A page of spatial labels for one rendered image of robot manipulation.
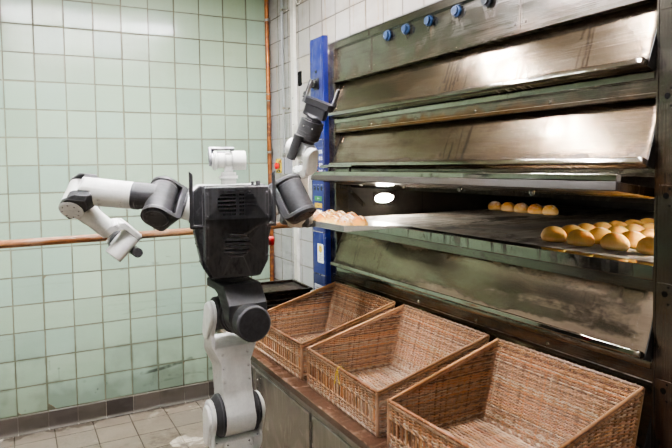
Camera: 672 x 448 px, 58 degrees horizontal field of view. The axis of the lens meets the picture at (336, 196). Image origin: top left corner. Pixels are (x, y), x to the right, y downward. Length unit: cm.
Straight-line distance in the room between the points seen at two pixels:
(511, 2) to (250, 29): 219
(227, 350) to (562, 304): 110
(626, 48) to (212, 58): 267
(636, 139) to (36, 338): 317
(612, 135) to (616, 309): 50
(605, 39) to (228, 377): 157
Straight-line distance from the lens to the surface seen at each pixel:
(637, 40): 187
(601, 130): 193
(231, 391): 215
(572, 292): 204
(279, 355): 277
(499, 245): 221
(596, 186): 173
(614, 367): 198
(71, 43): 380
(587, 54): 196
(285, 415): 267
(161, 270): 385
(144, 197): 201
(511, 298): 220
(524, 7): 220
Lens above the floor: 146
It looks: 3 degrees down
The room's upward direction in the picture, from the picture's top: 1 degrees counter-clockwise
